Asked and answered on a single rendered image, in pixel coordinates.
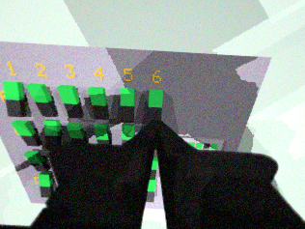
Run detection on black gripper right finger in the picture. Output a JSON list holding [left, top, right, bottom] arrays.
[[155, 121, 280, 229]]

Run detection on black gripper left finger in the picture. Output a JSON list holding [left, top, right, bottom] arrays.
[[49, 120, 157, 229]]

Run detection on pale lilac switch panel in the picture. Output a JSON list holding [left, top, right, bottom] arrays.
[[0, 42, 272, 204]]

